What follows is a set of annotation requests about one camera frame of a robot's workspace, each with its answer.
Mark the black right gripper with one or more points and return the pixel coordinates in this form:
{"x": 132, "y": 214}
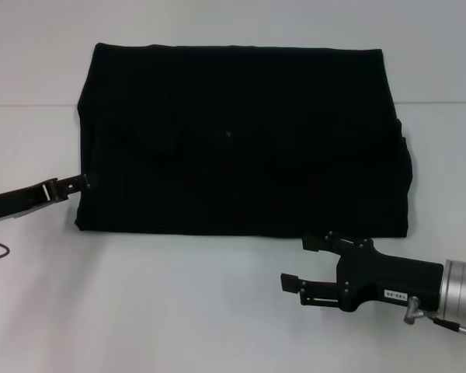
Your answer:
{"x": 388, "y": 277}

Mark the black shirt with FREE print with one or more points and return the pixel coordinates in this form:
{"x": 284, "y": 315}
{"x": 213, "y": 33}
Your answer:
{"x": 240, "y": 136}

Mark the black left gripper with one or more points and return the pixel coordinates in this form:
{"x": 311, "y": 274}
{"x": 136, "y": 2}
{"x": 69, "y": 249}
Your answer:
{"x": 19, "y": 202}

